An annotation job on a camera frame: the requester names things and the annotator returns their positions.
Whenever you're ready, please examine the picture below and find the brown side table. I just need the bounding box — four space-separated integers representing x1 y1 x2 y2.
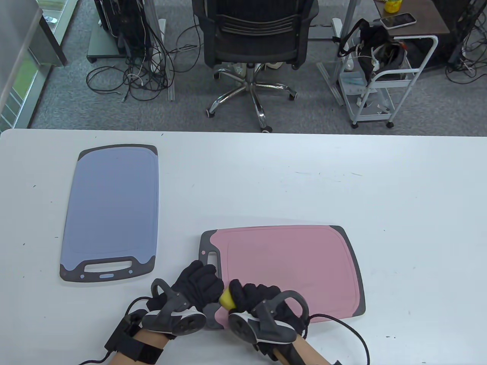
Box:
373 0 451 37

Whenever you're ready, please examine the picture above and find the black computer rack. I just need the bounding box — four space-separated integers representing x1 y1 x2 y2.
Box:
94 0 153 57

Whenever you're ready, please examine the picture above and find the pale blue packet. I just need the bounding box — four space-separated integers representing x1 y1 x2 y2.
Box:
340 71 368 97

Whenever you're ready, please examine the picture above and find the aluminium frame leg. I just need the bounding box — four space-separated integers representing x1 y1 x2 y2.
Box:
317 0 360 106
146 0 175 101

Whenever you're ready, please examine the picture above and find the black right glove cable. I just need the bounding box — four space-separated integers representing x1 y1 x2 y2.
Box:
306 314 371 365

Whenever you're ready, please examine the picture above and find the grey window frame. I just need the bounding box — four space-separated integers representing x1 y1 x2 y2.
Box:
0 0 78 130

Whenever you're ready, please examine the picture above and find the white utility cart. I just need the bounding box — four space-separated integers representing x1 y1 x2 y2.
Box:
338 35 439 129

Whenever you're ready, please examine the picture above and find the person's left forearm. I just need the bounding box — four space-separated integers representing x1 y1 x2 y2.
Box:
110 329 170 365

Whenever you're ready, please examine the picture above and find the blue cutting board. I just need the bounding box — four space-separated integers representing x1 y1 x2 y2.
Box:
59 144 159 282

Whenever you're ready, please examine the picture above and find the person's right hand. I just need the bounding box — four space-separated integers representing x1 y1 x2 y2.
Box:
228 279 309 362

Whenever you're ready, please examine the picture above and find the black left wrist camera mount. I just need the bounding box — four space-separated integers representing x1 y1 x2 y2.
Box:
105 310 164 365

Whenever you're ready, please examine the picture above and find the grey floor plate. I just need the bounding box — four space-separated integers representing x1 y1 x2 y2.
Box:
306 25 335 40

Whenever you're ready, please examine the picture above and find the person's left hand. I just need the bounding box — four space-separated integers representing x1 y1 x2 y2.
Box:
146 260 225 316

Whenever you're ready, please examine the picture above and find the grey stand base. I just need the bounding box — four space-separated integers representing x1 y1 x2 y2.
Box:
87 23 122 64

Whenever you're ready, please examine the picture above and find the black floor cable bundle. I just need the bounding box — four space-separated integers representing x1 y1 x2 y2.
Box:
86 15 202 102

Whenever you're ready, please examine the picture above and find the black bag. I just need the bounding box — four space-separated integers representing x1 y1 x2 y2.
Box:
333 18 409 82

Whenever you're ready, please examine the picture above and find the yellow sponge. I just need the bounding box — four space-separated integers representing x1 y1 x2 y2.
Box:
219 288 236 309

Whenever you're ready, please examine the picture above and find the grey hand controller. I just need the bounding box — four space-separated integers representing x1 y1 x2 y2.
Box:
142 279 207 336
228 291 309 344

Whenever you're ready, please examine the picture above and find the grey right hand controller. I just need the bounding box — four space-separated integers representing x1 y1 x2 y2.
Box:
228 291 309 344

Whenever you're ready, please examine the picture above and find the white smartphone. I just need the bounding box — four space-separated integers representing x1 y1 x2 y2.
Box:
380 13 417 29

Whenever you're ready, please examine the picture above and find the grey left hand controller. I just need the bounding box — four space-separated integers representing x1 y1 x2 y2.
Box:
142 279 207 336

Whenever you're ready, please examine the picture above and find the black office chair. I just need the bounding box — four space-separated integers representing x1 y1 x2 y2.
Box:
191 0 319 133

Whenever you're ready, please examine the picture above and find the pink cutting board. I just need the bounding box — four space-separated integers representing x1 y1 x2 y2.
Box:
198 225 366 330

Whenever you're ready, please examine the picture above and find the person's right forearm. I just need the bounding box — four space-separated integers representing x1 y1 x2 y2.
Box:
274 335 335 365

